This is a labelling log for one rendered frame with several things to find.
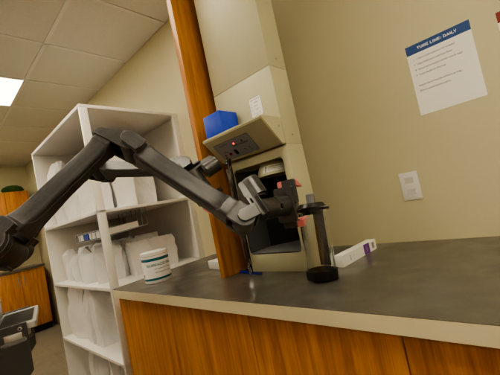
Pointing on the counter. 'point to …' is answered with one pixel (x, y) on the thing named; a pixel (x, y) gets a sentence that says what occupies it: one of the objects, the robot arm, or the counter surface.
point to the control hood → (254, 126)
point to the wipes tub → (155, 265)
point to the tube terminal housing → (262, 84)
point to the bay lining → (259, 241)
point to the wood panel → (228, 244)
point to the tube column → (237, 39)
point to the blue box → (219, 122)
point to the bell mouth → (271, 170)
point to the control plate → (236, 146)
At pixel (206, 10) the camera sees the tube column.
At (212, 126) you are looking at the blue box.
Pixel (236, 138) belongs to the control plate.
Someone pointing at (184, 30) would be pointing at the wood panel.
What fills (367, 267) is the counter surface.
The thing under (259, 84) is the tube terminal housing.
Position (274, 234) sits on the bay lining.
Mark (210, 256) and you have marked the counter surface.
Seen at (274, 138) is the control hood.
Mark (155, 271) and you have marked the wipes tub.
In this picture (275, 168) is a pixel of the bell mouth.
